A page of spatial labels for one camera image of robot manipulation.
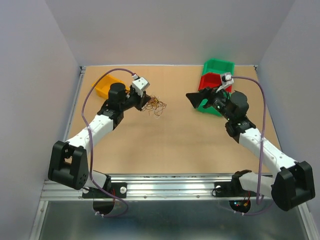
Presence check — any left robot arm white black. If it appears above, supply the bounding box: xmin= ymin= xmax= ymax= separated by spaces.
xmin=48 ymin=77 xmax=151 ymax=197

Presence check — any red plastic bin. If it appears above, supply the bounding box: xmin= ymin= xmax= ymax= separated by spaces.
xmin=198 ymin=72 xmax=232 ymax=93

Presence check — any aluminium mounting rail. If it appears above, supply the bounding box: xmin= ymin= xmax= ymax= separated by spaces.
xmin=41 ymin=173 xmax=310 ymax=201

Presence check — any wire bundle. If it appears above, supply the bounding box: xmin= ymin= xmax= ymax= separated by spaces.
xmin=142 ymin=94 xmax=168 ymax=119

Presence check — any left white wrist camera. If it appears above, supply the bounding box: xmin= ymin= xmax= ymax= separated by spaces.
xmin=131 ymin=77 xmax=150 ymax=93

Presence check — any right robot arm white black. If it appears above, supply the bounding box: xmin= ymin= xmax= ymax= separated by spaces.
xmin=185 ymin=87 xmax=316 ymax=212

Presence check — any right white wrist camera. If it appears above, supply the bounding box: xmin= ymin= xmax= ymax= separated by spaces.
xmin=216 ymin=72 xmax=234 ymax=92

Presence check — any far green plastic bin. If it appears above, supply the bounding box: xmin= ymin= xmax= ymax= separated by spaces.
xmin=202 ymin=58 xmax=235 ymax=75

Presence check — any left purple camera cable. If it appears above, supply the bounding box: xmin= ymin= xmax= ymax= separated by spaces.
xmin=81 ymin=68 xmax=138 ymax=218

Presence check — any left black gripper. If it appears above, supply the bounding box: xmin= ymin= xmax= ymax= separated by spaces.
xmin=120 ymin=87 xmax=151 ymax=112

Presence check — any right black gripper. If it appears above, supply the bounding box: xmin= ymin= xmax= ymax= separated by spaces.
xmin=184 ymin=83 xmax=233 ymax=121

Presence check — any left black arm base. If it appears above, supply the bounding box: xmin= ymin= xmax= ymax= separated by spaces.
xmin=81 ymin=182 xmax=128 ymax=200

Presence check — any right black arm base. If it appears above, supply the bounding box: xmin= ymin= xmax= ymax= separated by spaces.
xmin=211 ymin=181 xmax=257 ymax=198

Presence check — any yellow plastic bin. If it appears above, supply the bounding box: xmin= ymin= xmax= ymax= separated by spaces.
xmin=94 ymin=74 xmax=125 ymax=100

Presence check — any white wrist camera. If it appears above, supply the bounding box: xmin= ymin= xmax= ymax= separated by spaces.
xmin=131 ymin=77 xmax=150 ymax=93
xmin=216 ymin=72 xmax=234 ymax=92

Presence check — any green plastic bin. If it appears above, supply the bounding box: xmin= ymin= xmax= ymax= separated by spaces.
xmin=196 ymin=99 xmax=222 ymax=117
xmin=202 ymin=58 xmax=235 ymax=75

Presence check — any near green plastic bin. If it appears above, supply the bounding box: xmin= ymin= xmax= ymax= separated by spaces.
xmin=196 ymin=99 xmax=222 ymax=117

